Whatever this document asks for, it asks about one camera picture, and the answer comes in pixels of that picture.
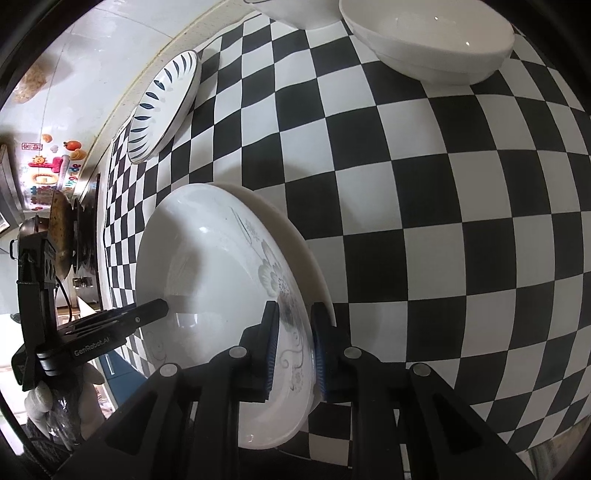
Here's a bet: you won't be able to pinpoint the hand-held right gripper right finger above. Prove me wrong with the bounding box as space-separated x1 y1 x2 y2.
310 304 537 480

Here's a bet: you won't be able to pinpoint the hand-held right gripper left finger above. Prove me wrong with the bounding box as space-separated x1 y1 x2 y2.
53 300 281 480

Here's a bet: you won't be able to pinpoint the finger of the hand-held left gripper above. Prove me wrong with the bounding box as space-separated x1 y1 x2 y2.
58 298 170 340

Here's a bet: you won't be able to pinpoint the white floral plate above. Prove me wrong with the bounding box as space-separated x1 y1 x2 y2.
135 185 319 450

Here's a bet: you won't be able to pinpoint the white plate blue leaf pattern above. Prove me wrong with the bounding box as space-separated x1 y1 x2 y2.
126 50 202 165

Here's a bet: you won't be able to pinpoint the large white bowl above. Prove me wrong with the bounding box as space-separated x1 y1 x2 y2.
338 0 515 86

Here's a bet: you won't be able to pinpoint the person's left hand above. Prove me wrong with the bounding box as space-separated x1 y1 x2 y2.
25 362 107 435

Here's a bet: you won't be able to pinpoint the blue cabinet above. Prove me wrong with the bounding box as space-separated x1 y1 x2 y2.
99 355 139 393

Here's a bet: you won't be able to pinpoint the black stove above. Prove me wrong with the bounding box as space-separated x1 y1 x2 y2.
74 174 103 305

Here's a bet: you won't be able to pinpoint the metal wok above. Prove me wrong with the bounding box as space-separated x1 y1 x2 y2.
18 189 81 278

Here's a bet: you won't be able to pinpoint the black white checkered mat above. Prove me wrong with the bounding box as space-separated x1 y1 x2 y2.
104 0 591 467

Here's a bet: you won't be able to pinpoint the colourful wall stickers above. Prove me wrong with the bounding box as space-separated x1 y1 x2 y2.
21 133 85 210

